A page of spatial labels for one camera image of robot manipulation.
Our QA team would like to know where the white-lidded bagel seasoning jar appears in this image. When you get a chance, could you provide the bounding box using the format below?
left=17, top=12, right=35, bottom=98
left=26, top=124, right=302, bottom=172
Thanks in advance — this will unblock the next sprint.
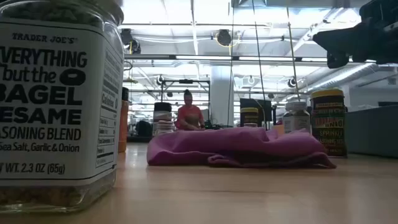
left=282, top=101, right=312, bottom=134
left=0, top=0, right=125, bottom=214

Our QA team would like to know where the black ceiling cable reel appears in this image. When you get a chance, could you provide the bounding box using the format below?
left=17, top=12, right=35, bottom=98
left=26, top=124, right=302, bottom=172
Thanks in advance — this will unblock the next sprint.
left=120, top=27, right=142, bottom=55
left=216, top=29, right=233, bottom=47

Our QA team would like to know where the yellow-lidded chili onion jar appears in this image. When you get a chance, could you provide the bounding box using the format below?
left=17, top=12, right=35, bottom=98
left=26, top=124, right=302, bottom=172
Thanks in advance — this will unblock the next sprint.
left=239, top=107, right=260, bottom=128
left=310, top=89, right=348, bottom=158

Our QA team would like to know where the thin black hanging cable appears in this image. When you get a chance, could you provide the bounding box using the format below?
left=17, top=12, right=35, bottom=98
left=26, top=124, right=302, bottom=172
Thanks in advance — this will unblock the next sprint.
left=229, top=0, right=235, bottom=127

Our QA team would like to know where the black-lidded spice jar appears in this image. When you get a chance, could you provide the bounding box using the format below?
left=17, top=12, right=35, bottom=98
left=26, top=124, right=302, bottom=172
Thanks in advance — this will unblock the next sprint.
left=118, top=86, right=130, bottom=153
left=153, top=101, right=173, bottom=122

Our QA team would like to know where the dark teal plastic bin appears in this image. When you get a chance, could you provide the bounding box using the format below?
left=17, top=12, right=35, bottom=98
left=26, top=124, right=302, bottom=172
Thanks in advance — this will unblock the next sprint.
left=344, top=104, right=398, bottom=159

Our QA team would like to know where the black computer monitor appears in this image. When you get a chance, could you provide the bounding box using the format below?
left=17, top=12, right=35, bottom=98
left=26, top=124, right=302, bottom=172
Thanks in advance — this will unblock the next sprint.
left=239, top=98, right=274, bottom=128

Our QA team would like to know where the yellow hanging cable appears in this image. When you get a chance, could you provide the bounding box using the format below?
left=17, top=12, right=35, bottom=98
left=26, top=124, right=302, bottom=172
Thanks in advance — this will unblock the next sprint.
left=285, top=0, right=302, bottom=103

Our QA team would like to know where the black metal frame rig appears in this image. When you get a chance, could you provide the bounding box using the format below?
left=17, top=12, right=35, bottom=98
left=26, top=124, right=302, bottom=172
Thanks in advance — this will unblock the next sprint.
left=159, top=79, right=211, bottom=125

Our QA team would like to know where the purple cloth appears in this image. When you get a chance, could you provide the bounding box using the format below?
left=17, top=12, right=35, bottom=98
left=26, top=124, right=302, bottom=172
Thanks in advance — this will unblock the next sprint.
left=146, top=126, right=337, bottom=170

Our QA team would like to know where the long ceiling light bar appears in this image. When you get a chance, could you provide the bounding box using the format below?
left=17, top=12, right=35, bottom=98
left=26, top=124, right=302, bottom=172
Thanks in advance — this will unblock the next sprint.
left=124, top=54, right=398, bottom=63

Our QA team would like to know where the person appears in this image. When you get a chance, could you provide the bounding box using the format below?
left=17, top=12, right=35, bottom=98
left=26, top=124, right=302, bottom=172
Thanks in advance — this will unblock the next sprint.
left=174, top=89, right=206, bottom=131

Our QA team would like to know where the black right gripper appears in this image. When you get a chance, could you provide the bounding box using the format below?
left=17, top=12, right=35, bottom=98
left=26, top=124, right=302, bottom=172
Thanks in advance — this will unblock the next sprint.
left=312, top=0, right=398, bottom=69

